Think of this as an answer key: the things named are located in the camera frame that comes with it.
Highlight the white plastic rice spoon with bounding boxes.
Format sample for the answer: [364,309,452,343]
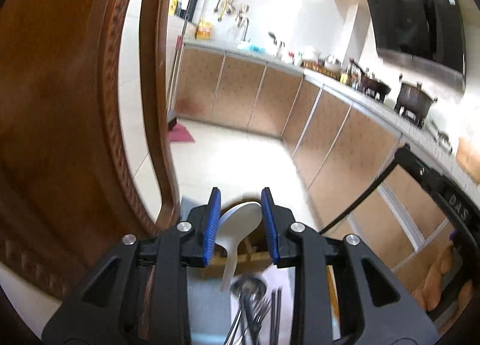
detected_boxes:
[216,201,262,292]

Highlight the kitchen base cabinets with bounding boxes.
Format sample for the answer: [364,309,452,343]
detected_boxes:
[173,43,452,273]

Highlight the kitchen faucet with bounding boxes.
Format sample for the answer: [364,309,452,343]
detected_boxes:
[237,4,250,41]

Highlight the right hand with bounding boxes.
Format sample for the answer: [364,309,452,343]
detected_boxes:
[412,245,473,335]

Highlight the dark cooking pot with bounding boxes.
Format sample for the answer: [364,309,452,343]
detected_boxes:
[394,74,438,128]

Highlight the steel fork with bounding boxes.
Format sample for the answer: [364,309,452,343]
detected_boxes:
[245,296,271,344]

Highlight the steel ladle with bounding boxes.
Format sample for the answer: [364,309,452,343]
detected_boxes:
[224,275,269,344]

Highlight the wooden utensil holder box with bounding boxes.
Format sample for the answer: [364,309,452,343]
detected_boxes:
[192,227,272,279]

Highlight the dark wok pan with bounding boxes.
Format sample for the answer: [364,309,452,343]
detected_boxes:
[350,58,391,103]

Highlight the black range hood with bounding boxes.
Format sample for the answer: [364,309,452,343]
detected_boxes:
[367,0,466,91]

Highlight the red floor mat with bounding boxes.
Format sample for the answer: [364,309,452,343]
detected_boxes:
[168,123,195,143]

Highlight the wicker tray on counter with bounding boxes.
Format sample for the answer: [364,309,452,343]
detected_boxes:
[301,60,341,80]

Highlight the yellow box on counter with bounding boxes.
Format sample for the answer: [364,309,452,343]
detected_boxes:
[195,19,212,40]

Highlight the black cable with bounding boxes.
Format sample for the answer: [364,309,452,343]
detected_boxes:
[318,161,399,234]

